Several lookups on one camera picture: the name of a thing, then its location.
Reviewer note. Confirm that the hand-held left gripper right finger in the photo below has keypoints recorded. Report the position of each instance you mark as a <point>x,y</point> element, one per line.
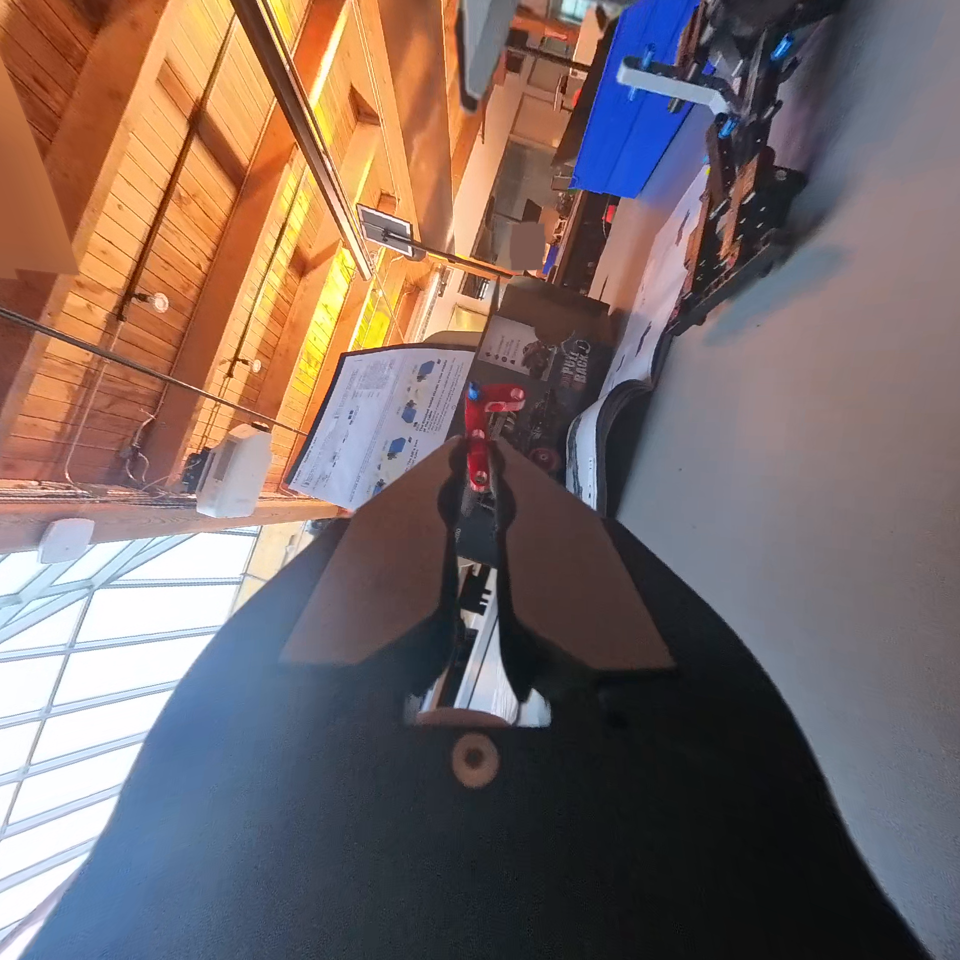
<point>577,577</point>

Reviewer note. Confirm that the white wall device box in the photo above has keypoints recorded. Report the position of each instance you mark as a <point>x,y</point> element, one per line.
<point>234,472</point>

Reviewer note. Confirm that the white printed info sheet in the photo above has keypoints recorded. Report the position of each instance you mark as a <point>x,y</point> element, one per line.
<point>375,420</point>

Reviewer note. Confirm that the round ceiling light bulb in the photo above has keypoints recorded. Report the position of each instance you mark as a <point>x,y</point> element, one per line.
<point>255,365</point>
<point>159,302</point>

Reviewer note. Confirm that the lego instruction booklet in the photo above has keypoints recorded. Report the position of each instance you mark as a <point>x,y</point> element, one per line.
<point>592,442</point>

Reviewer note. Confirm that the red lego beam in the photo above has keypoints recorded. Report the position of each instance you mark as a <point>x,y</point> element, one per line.
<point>475,450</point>

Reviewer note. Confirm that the black lego set box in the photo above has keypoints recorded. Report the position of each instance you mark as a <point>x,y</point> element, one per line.
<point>570,367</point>

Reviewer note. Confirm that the white flat ceiling device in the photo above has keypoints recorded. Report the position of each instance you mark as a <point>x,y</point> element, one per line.
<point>66,540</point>

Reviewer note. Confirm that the square panel on pole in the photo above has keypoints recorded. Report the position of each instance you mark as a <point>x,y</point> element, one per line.
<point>386,229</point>

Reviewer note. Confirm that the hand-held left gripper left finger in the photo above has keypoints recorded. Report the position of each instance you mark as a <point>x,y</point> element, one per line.
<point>382,570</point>

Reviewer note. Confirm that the metal ceiling rail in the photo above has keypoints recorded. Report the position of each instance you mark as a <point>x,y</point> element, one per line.
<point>300,120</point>

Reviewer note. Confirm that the black lego vehicle model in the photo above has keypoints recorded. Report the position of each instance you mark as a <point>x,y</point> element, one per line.
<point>742,217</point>

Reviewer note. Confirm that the glass skylight window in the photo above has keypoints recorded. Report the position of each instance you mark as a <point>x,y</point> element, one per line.
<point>90,675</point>

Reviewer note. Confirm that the blue storage bin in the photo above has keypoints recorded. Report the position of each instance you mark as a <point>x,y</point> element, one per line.
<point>637,135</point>

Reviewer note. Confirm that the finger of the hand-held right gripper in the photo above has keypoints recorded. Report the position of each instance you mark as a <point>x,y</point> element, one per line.
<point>484,45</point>

